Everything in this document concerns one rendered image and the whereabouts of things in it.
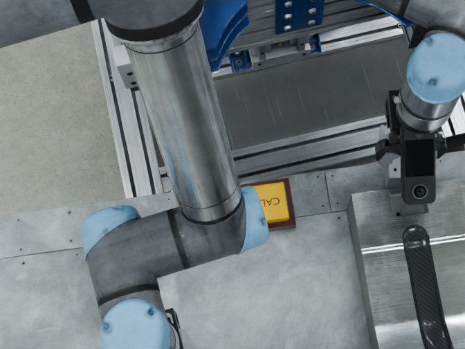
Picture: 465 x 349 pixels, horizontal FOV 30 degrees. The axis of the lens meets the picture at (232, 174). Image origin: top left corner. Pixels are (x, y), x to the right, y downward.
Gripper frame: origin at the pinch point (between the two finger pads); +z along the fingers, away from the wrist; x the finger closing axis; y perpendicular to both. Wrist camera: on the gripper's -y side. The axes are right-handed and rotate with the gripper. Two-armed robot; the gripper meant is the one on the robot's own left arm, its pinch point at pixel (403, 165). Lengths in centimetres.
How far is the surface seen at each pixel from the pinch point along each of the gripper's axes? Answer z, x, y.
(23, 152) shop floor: 85, 86, 34
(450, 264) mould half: -4.0, -5.0, -16.8
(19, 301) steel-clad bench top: 5, 62, -19
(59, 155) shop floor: 85, 76, 33
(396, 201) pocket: -1.7, 1.9, -6.2
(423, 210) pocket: -1.7, -2.2, -7.8
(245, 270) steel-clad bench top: 4.7, 25.5, -15.0
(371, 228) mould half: -4.4, 6.2, -11.0
